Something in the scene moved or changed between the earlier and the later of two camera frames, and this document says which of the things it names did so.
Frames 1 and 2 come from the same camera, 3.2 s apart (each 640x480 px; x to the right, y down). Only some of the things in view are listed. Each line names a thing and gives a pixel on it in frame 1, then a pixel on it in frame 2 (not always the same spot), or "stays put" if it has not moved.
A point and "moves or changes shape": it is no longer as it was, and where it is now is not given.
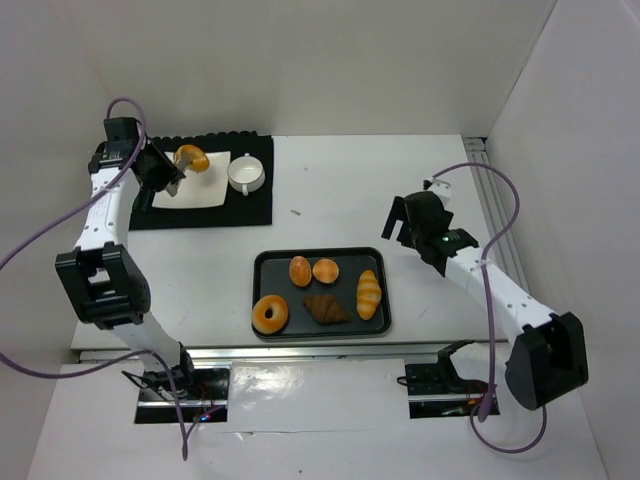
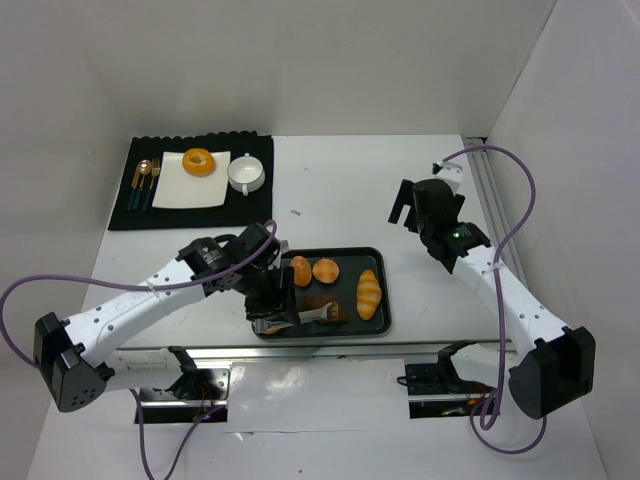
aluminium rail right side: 479,151 stays put
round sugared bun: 300,271 stays put
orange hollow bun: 184,154 moves or changes shape
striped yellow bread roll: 369,292 stays put
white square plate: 198,189 stays put
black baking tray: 271,278 stays put
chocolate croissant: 326,309 stays put
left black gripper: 163,173 → 272,307
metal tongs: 174,187 → 263,326
